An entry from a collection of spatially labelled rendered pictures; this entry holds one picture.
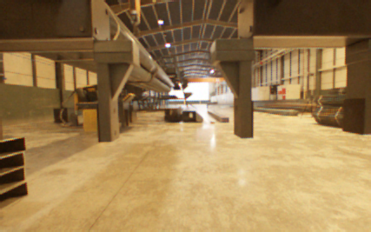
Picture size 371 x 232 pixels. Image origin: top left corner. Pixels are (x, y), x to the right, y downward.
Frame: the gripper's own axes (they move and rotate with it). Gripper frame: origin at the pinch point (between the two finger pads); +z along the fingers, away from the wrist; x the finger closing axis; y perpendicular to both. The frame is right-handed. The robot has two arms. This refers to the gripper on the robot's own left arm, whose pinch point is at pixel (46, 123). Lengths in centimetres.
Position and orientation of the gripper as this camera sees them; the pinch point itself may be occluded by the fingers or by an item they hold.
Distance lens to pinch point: 25.3
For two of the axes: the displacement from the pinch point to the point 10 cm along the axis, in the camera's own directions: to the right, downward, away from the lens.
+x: -10.0, 0.2, -0.3
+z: 0.2, 10.0, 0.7
